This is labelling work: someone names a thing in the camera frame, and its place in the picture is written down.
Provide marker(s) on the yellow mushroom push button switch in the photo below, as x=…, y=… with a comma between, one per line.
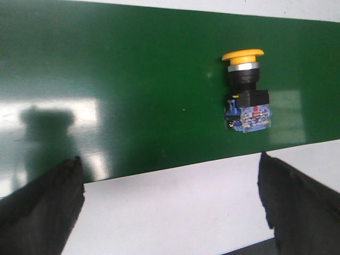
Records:
x=247, y=107

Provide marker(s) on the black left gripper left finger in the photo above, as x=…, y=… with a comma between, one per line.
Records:
x=39, y=217

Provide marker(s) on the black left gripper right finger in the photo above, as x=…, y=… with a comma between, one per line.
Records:
x=303, y=212

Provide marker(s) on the green conveyor belt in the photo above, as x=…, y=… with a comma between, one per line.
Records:
x=137, y=89

